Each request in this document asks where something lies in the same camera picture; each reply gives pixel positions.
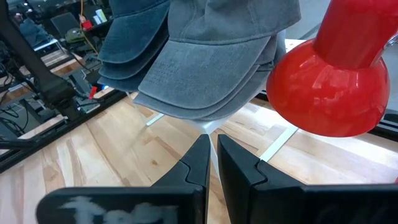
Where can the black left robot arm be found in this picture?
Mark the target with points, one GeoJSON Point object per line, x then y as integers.
{"type": "Point", "coordinates": [40, 71]}

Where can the small red box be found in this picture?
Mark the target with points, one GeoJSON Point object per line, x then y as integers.
{"type": "Point", "coordinates": [87, 25]}

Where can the grey baseball cap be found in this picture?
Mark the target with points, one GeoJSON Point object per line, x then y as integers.
{"type": "Point", "coordinates": [202, 68]}
{"type": "Point", "coordinates": [186, 114]}

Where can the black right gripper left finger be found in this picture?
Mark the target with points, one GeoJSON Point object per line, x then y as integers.
{"type": "Point", "coordinates": [192, 174]}

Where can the black office chair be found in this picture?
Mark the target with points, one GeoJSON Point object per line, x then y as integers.
{"type": "Point", "coordinates": [64, 23]}

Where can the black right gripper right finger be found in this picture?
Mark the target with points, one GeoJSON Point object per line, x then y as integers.
{"type": "Point", "coordinates": [242, 174]}

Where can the small red tag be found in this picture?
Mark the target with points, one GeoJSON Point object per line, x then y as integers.
{"type": "Point", "coordinates": [92, 92]}

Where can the black aluminium table frame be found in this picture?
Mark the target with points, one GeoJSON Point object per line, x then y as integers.
{"type": "Point", "coordinates": [62, 129]}

